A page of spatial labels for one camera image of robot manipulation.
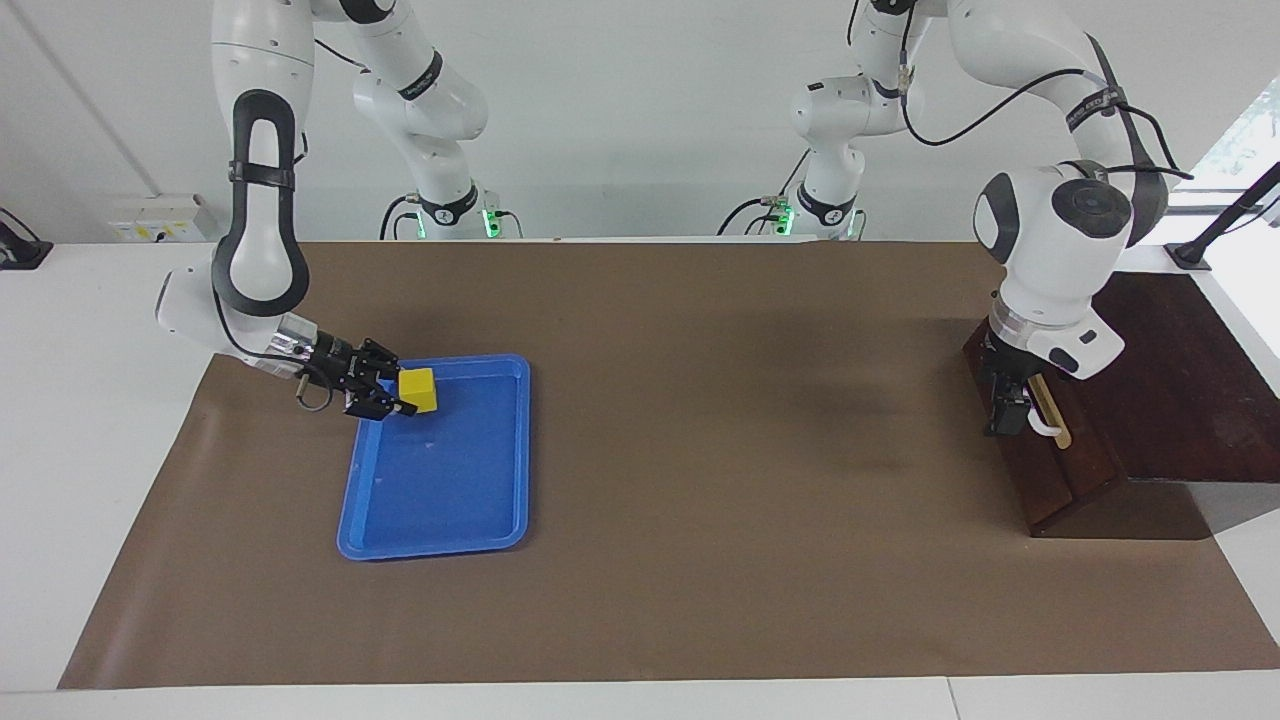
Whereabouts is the yellow cube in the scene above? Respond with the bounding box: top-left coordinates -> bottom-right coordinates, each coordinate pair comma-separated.
398,368 -> 439,416

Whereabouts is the wooden drawer with white handle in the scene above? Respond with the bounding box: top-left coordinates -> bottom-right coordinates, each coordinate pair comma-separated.
963,325 -> 1126,528

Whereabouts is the dark wooden drawer cabinet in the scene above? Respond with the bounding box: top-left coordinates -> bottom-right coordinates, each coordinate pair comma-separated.
963,270 -> 1280,541

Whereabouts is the blue plastic tray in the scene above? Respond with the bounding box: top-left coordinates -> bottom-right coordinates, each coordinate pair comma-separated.
336,353 -> 531,562

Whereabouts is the brown table mat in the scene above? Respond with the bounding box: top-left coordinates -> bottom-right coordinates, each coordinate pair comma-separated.
57,240 -> 1280,691

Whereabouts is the black table clamp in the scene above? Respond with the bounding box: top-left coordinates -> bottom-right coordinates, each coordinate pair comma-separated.
0,208 -> 53,271

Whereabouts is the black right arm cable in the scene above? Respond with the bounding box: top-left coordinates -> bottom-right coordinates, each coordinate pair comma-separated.
210,290 -> 333,414

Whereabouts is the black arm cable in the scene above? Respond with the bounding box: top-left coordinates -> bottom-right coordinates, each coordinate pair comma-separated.
898,40 -> 1196,183
210,290 -> 333,414

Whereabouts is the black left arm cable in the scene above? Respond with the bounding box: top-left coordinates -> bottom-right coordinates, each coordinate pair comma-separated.
898,40 -> 1196,183

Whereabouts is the white wall socket box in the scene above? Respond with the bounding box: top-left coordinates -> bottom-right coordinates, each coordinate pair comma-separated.
108,194 -> 221,244

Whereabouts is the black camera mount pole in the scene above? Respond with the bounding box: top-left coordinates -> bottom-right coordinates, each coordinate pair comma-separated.
1165,160 -> 1280,271

